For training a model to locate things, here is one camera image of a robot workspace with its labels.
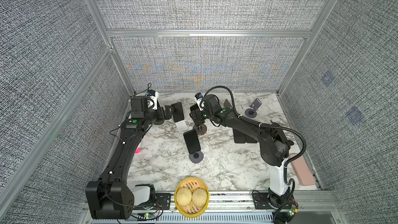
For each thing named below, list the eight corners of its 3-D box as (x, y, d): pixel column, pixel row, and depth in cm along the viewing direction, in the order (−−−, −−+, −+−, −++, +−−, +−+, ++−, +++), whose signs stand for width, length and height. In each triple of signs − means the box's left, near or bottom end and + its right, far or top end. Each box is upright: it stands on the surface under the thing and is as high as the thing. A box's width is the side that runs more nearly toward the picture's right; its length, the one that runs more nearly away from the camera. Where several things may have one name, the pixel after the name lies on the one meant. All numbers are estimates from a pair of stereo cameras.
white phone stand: (179, 132, 100) (178, 131, 98) (175, 124, 104) (175, 122, 102) (188, 129, 101) (188, 127, 100) (184, 121, 105) (184, 119, 104)
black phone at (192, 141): (189, 158, 89) (188, 144, 75) (185, 148, 93) (183, 133, 79) (200, 153, 91) (200, 139, 77) (195, 144, 95) (195, 128, 81)
